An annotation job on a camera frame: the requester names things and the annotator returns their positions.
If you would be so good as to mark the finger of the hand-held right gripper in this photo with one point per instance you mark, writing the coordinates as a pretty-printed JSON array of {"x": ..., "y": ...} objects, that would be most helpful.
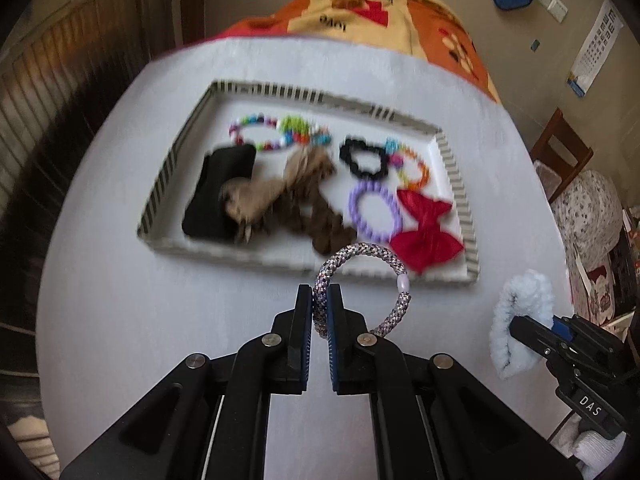
[
  {"x": 532, "y": 336},
  {"x": 562, "y": 329}
]

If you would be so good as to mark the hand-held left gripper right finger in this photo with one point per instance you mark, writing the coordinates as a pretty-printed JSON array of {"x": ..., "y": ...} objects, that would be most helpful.
[{"x": 334, "y": 345}]

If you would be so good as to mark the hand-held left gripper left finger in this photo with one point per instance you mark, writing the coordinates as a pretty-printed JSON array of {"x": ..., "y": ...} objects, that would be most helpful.
[{"x": 306, "y": 342}]

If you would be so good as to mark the light blue fluffy scrunchie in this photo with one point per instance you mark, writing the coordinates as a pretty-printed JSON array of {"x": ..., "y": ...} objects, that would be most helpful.
[{"x": 505, "y": 320}]

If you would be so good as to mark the brown scrunchie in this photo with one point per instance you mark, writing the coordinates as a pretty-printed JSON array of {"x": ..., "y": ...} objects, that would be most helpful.
[{"x": 327, "y": 225}]

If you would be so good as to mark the beige ribbon bow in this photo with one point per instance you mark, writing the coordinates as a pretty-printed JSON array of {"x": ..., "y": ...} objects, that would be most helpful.
[{"x": 255, "y": 197}]

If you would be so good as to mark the black scrunchie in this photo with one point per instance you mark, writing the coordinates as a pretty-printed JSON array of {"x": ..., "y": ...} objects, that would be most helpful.
[{"x": 352, "y": 160}]

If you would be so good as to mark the striped shallow cardboard tray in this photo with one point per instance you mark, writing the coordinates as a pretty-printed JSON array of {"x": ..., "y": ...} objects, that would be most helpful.
[{"x": 330, "y": 125}]

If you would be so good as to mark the person's right hand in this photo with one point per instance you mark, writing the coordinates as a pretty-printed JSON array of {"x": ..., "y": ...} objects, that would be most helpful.
[{"x": 597, "y": 455}]

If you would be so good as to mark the floral cushion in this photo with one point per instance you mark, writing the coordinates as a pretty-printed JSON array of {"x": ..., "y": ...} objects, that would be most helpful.
[{"x": 587, "y": 220}]

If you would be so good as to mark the red satin bow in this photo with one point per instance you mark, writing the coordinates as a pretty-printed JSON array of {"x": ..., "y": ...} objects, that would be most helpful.
[{"x": 425, "y": 240}]

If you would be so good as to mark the black folded cloth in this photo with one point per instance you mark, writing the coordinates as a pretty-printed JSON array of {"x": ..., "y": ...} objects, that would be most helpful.
[{"x": 215, "y": 195}]

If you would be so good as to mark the wooden chair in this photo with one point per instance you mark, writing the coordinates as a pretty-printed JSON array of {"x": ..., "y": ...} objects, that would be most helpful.
[{"x": 562, "y": 145}]

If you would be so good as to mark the eye chart poster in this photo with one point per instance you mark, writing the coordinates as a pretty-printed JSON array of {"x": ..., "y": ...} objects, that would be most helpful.
[{"x": 597, "y": 45}]

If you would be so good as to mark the orange printed blanket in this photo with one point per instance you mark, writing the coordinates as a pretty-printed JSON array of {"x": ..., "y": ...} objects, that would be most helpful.
[{"x": 425, "y": 15}]

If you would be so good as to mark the small dark wall sticker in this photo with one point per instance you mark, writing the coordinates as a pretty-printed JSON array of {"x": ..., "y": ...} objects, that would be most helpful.
[{"x": 534, "y": 45}]

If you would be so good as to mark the white wall switch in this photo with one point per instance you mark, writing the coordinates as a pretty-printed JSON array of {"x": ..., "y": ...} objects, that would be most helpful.
[{"x": 552, "y": 2}]

